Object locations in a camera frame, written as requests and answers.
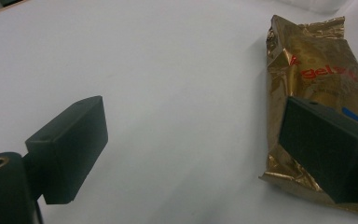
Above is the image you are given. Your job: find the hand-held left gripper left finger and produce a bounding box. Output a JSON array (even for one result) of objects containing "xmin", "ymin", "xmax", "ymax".
[{"xmin": 22, "ymin": 95, "xmax": 109, "ymax": 205}]

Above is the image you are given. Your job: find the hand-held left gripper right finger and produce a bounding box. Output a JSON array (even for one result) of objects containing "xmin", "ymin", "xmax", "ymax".
[{"xmin": 278, "ymin": 95, "xmax": 358, "ymax": 204}]

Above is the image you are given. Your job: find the gold foil snack packet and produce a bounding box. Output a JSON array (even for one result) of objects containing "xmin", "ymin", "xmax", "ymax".
[{"xmin": 258, "ymin": 14, "xmax": 358, "ymax": 217}]

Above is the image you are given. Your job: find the white translucent plastic item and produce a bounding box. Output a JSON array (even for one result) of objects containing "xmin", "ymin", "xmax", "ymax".
[{"xmin": 276, "ymin": 0, "xmax": 353, "ymax": 14}]

